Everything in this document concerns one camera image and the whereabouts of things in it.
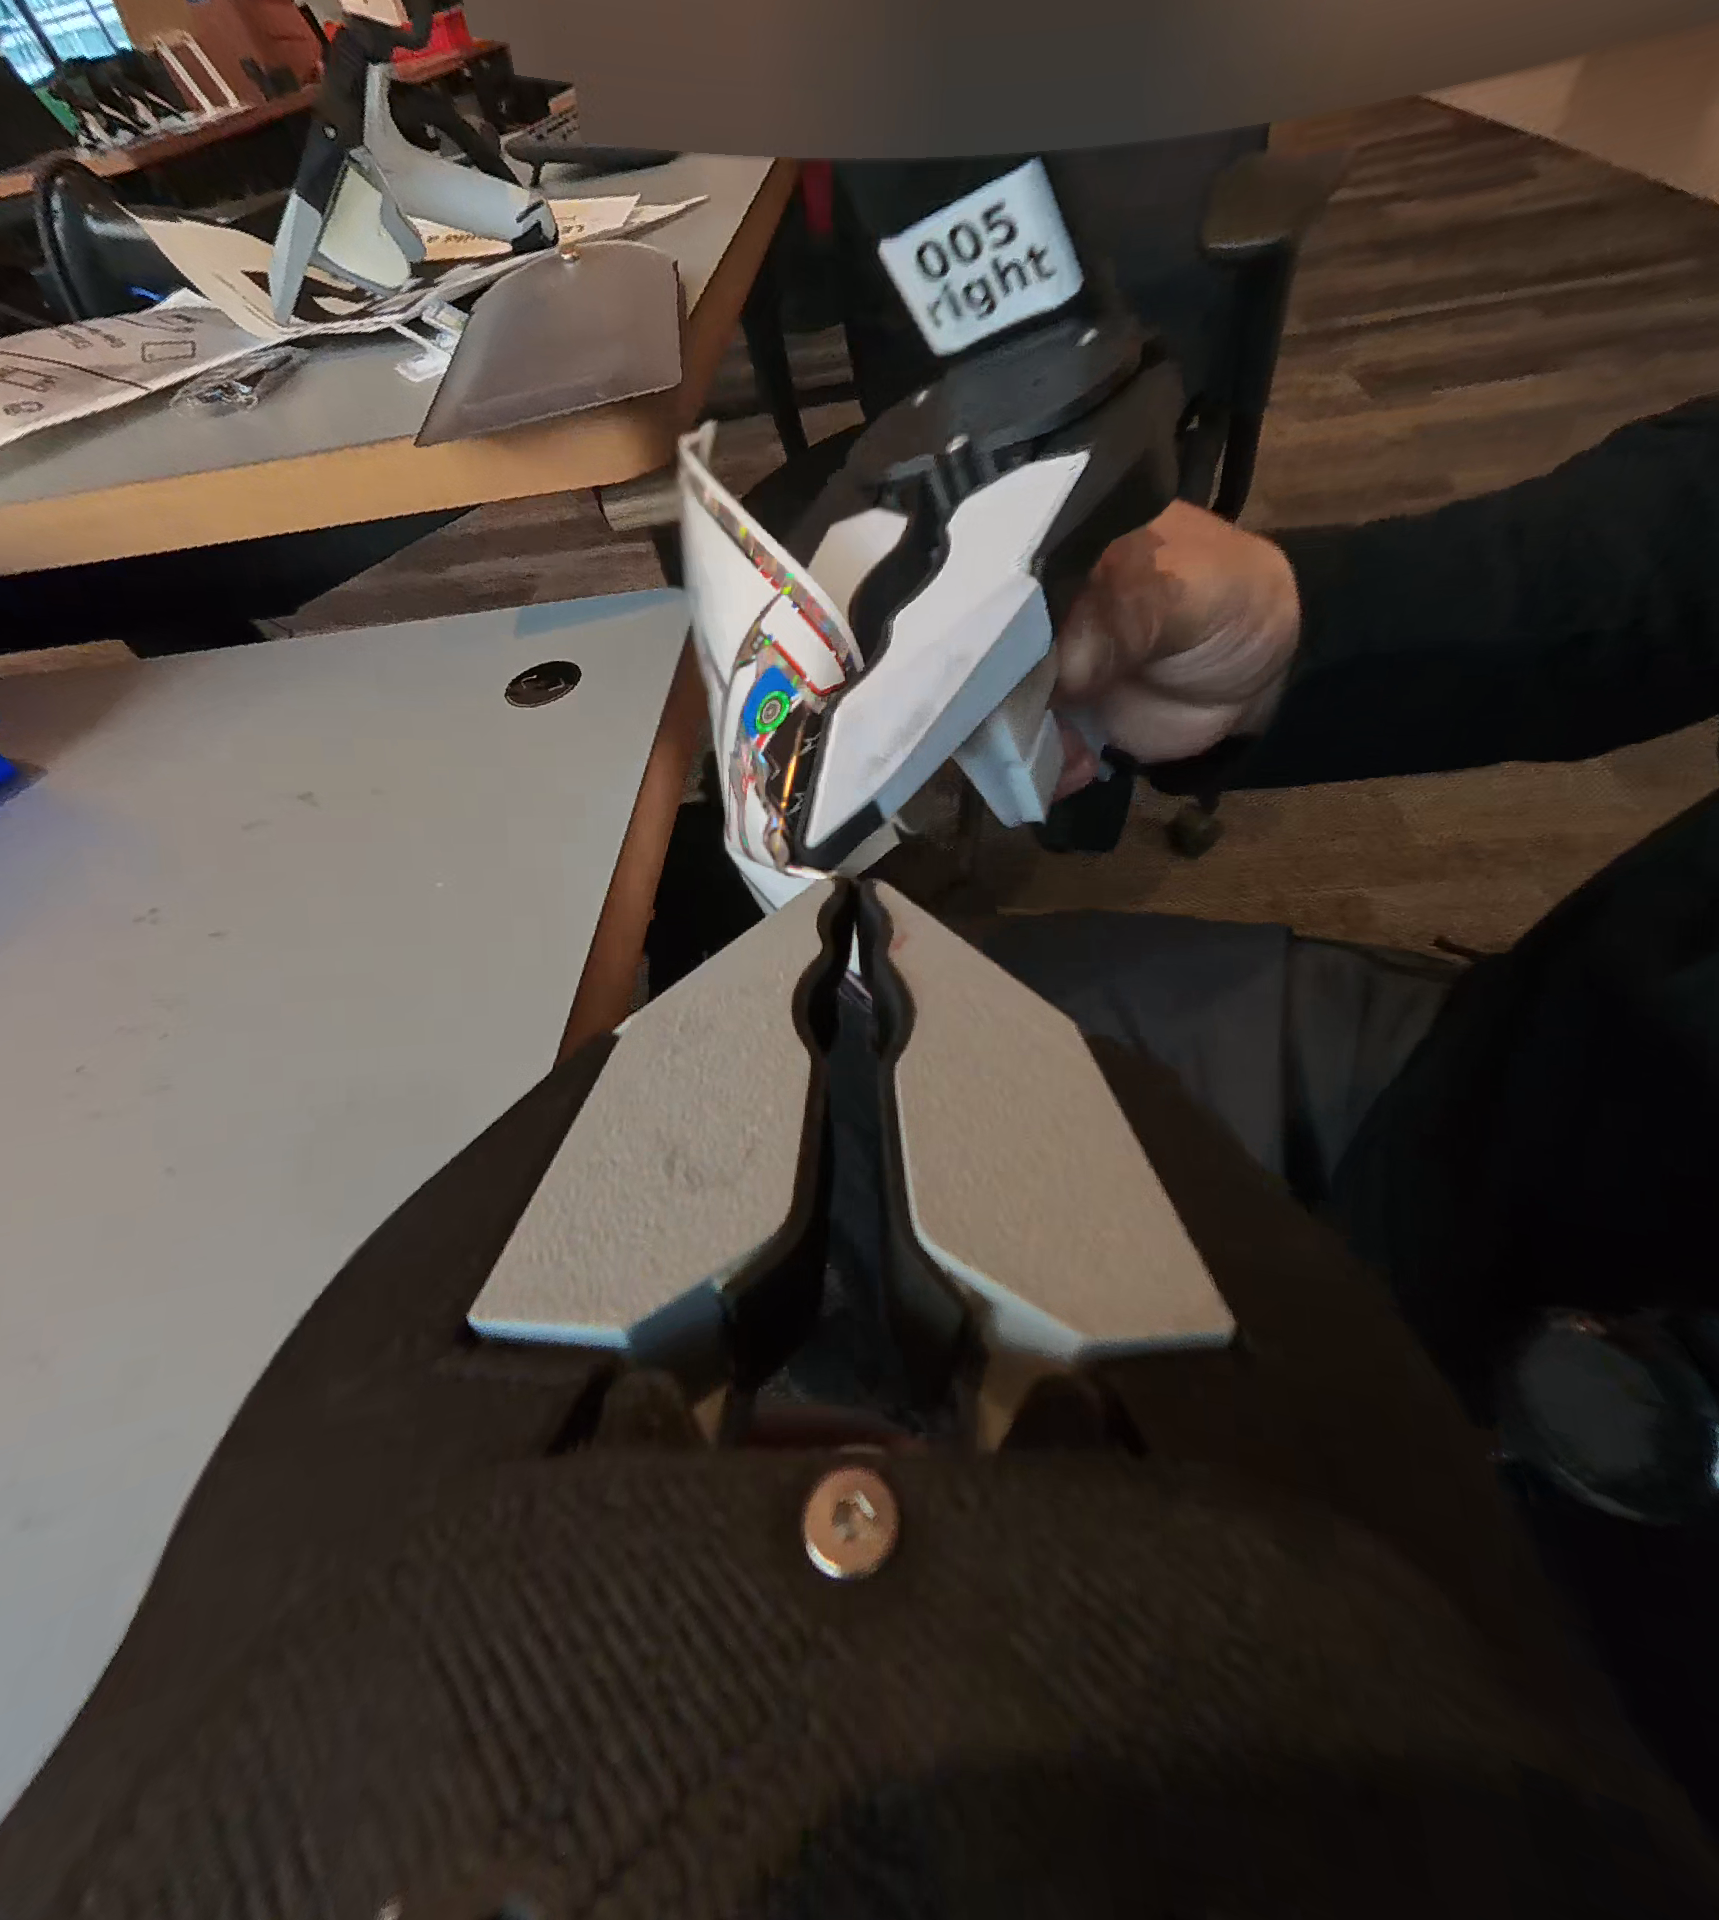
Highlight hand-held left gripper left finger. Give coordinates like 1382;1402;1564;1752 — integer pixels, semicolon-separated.
466;882;860;1367

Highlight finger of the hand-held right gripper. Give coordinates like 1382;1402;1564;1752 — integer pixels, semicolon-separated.
806;507;939;692
802;445;1093;882

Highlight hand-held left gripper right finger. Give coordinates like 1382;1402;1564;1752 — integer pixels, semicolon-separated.
858;882;1240;1453

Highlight holographic sticker sheet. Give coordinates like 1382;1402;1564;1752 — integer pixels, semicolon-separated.
678;423;867;992

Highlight person's right forearm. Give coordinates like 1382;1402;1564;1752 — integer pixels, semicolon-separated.
1233;286;1719;789

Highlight grey desk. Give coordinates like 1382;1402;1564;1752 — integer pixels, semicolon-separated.
0;589;699;1920

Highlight tan desk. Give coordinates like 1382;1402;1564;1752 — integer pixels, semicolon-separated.
0;151;800;591

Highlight person's right hand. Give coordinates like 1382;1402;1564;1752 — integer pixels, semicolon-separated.
1051;498;1305;794

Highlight grey plastic sheet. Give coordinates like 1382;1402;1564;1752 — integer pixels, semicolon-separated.
415;240;687;449

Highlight grey and black tool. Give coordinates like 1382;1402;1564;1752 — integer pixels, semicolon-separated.
266;0;560;326

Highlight person's black shoe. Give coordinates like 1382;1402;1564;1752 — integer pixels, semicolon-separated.
1501;1306;1719;1526

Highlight printed paper sheets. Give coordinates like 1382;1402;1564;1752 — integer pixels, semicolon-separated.
0;193;711;486

